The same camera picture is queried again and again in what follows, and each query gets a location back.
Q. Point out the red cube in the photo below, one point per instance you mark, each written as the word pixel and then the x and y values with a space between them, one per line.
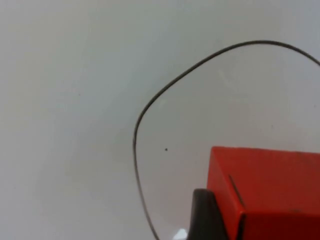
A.
pixel 270 180

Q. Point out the grey-framed whiteboard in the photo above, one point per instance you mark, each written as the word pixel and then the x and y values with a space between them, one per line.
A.
pixel 75 105

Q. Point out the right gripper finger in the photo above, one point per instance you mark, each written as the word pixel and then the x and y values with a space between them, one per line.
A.
pixel 206 217

